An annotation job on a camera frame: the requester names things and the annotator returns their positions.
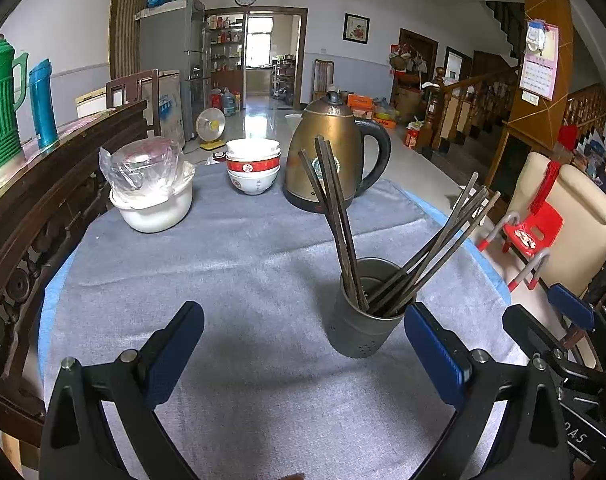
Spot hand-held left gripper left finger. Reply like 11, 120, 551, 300
39, 301, 205, 480

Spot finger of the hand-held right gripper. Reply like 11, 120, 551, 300
548, 283, 598, 333
502, 304, 566, 368

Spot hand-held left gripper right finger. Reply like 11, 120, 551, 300
404, 302, 570, 480

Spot grey metal chopstick holder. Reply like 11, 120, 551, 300
327, 257, 418, 359

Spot set of dark chopsticks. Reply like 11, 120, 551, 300
298, 135, 501, 318

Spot cream chair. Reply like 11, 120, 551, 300
503, 151, 606, 371

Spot red plastic chair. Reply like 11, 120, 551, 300
478, 200, 564, 291

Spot grey tablecloth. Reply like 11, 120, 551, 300
42, 162, 528, 480

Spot blue table cover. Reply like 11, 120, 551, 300
37, 175, 512, 396

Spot white plastic basin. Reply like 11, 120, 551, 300
109, 162, 196, 234

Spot plastic-wrapped glass bowl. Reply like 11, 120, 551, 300
99, 137, 184, 206

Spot carved dark wooden bench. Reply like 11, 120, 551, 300
0, 100, 148, 448

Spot white jars with red labels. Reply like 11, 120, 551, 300
226, 155, 282, 175

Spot plain white bowl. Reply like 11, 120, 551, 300
226, 138, 282, 161

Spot wooden stair railing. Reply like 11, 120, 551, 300
423, 65, 524, 153

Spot small electric fan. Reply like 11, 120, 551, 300
195, 108, 227, 151

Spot golden electric kettle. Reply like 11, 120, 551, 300
283, 89, 392, 215

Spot white chest freezer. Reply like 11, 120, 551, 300
138, 70, 186, 143

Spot white cabinet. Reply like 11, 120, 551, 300
74, 87, 108, 121

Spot dark wooden chair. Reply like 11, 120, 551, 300
105, 69, 161, 111

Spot orange cardboard boxes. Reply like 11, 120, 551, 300
347, 92, 398, 128

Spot blue thermos flask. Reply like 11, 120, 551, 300
28, 58, 58, 150

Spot tall-backed wooden chair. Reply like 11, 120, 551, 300
312, 59, 336, 103

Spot grey refrigerator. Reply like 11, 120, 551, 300
139, 0, 212, 141

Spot shelf of bottles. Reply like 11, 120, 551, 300
205, 14, 244, 72

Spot pink wall calendar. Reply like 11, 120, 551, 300
518, 19, 560, 102

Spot framed wall picture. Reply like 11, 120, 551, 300
343, 13, 370, 44

